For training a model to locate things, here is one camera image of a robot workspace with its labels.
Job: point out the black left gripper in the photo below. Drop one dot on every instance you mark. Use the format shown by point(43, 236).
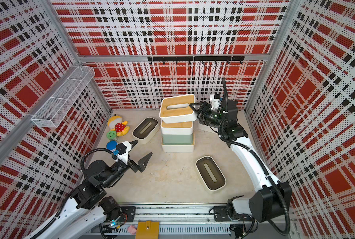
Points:
point(141, 166)

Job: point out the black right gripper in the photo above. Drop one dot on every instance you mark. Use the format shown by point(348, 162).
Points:
point(203, 116)

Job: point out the large white box bamboo lid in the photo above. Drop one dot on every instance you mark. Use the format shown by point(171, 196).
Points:
point(174, 148)

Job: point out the mint green tissue box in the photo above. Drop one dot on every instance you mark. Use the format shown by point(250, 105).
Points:
point(177, 139)

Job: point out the white tissue box grey lid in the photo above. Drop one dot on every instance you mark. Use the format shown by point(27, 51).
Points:
point(210, 129)

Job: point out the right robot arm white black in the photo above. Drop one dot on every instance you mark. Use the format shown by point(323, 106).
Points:
point(271, 201)

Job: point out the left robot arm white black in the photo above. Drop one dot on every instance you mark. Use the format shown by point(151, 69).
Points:
point(88, 205)

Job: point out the cream tissue box dark lid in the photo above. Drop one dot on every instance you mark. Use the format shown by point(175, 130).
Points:
point(146, 130)

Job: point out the blue lid white jar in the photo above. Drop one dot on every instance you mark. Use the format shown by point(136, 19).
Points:
point(111, 145)

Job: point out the green lid air freshener jar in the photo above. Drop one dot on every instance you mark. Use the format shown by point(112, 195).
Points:
point(112, 135)

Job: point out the yellow plush toy red dots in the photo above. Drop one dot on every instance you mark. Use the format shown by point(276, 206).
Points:
point(116, 124)

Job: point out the cream box dark lid front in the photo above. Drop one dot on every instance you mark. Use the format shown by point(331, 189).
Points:
point(209, 174)

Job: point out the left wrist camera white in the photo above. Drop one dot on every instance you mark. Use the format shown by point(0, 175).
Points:
point(121, 152)

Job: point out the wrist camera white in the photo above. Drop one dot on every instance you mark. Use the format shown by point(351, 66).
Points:
point(215, 101)
point(121, 152)

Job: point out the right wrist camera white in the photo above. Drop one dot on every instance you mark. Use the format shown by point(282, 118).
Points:
point(215, 101)

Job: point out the black wall hook rail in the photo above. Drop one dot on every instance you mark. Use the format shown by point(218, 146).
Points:
point(165, 59)

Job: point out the pink small object on rail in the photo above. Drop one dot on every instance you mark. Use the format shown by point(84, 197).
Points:
point(132, 230)

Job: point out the yellow block on rail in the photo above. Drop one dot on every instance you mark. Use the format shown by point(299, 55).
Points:
point(147, 230)

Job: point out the white wire mesh wall basket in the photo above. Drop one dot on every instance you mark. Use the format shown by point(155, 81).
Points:
point(54, 110)

